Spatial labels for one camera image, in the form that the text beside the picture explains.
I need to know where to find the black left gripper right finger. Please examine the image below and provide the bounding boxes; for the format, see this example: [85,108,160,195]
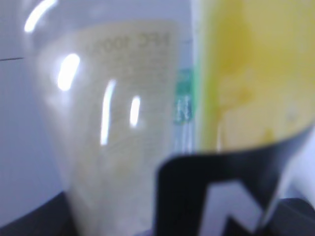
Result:
[260,197,315,236]

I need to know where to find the green soda bottle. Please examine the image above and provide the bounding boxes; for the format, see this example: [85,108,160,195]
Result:
[173,68,195,153]

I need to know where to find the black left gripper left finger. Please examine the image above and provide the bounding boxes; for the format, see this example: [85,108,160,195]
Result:
[0,192,79,236]

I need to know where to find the NFC orange juice bottle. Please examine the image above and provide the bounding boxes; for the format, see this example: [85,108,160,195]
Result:
[20,0,315,236]

